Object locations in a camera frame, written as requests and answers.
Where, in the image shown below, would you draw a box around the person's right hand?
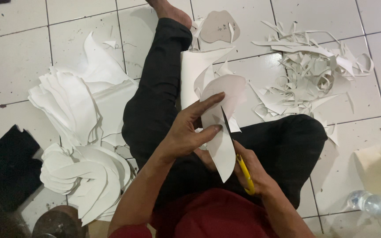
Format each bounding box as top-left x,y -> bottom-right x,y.
194,140 -> 277,198

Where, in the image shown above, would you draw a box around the person's left hand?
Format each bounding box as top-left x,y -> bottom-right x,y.
159,92 -> 226,163

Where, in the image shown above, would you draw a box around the yellow handled scissors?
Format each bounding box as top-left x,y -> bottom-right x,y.
221,106 -> 255,196

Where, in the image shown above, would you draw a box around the white cut material piece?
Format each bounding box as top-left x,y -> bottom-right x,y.
199,74 -> 247,183

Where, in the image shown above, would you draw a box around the person's red shirt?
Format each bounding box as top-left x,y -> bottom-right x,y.
109,188 -> 278,238

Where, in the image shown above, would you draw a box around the white material roll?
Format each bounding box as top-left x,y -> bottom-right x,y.
180,46 -> 236,110

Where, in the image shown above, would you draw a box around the person's black trousers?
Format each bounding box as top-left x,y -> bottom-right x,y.
121,18 -> 329,212

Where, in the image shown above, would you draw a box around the pile of white offcut scraps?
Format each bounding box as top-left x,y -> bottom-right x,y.
248,20 -> 375,147

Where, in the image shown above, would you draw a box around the small white scrap strips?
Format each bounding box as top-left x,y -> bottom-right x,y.
190,19 -> 205,52

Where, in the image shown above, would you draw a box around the beige cardboard template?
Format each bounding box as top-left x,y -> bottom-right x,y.
199,10 -> 241,44

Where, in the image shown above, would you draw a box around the clear plastic water bottle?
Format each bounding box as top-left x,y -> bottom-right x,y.
347,190 -> 381,229

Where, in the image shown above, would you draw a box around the large white material sheet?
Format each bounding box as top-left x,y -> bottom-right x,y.
56,31 -> 139,149

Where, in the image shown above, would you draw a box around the person's bare foot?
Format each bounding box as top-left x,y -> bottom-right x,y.
145,0 -> 193,30

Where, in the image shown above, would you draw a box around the stack of curved white pieces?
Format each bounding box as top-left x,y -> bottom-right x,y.
40,143 -> 135,227

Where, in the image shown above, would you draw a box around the stack of pointed white pieces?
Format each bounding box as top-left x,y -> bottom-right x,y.
27,70 -> 100,150

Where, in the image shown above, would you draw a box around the round metal can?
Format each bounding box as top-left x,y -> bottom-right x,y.
32,205 -> 89,238

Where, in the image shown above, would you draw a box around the black cloth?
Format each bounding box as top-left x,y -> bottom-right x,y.
0,125 -> 44,213

